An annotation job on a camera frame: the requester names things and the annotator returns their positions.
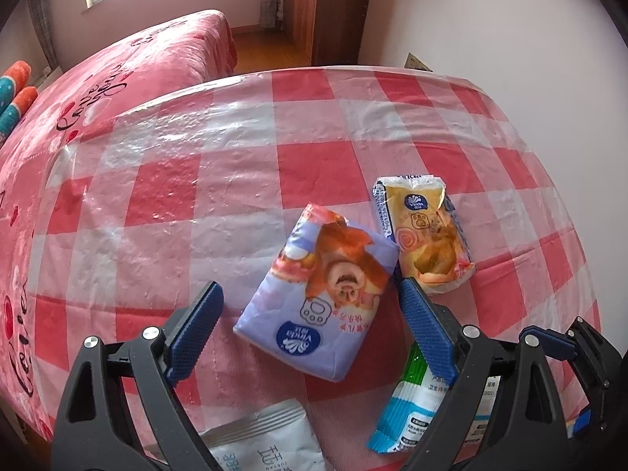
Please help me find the yellow tissue pack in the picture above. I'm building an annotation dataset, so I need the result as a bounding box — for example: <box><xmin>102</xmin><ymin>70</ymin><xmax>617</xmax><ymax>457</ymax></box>
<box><xmin>373</xmin><ymin>173</ymin><xmax>476</xmax><ymax>296</ymax></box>

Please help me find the green blue white packet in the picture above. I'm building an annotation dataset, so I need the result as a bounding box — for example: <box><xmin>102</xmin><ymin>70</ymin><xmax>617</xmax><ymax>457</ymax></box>
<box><xmin>368</xmin><ymin>341</ymin><xmax>502</xmax><ymax>457</ymax></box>

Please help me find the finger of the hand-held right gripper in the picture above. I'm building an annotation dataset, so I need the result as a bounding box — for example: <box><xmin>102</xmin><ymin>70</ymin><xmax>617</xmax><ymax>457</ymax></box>
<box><xmin>569</xmin><ymin>316</ymin><xmax>627</xmax><ymax>384</ymax></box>
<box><xmin>520</xmin><ymin>326</ymin><xmax>577</xmax><ymax>361</ymax></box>

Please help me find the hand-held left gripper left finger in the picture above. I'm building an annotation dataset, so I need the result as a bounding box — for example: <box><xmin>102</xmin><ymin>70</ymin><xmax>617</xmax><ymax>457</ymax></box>
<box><xmin>50</xmin><ymin>281</ymin><xmax>225</xmax><ymax>471</ymax></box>

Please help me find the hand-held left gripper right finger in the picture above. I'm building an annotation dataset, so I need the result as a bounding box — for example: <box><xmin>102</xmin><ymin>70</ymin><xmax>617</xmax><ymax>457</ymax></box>
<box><xmin>398</xmin><ymin>277</ymin><xmax>575</xmax><ymax>471</ymax></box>

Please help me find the brown wooden wardrobe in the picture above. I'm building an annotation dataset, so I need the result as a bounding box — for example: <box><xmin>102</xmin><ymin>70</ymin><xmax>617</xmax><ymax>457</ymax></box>
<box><xmin>282</xmin><ymin>0</ymin><xmax>378</xmax><ymax>67</ymax></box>

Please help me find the brass wall outlet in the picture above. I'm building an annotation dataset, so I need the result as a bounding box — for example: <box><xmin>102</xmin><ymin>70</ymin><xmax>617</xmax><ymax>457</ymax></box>
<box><xmin>403</xmin><ymin>52</ymin><xmax>433</xmax><ymax>72</ymax></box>

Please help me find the pink white checked tablecloth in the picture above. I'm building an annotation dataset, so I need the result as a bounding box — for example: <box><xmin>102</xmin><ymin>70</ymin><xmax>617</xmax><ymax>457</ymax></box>
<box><xmin>29</xmin><ymin>65</ymin><xmax>602</xmax><ymax>471</ymax></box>

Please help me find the bed with pink sheet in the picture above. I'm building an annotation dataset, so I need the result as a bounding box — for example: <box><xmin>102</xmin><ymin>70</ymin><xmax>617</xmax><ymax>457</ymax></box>
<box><xmin>0</xmin><ymin>9</ymin><xmax>239</xmax><ymax>445</ymax></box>

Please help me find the orange teal bolster pillow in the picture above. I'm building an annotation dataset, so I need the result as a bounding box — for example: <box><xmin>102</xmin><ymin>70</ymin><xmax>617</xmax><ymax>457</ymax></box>
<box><xmin>0</xmin><ymin>86</ymin><xmax>40</xmax><ymax>145</ymax></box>
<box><xmin>0</xmin><ymin>60</ymin><xmax>33</xmax><ymax>119</ymax></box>

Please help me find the white foil pouch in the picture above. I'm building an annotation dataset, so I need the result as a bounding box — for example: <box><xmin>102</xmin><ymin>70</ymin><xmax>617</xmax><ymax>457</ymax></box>
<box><xmin>196</xmin><ymin>399</ymin><xmax>329</xmax><ymax>471</ymax></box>

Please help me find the purple tissue pack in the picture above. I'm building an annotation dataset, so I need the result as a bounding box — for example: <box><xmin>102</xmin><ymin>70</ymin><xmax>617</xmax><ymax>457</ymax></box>
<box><xmin>233</xmin><ymin>203</ymin><xmax>399</xmax><ymax>382</ymax></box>

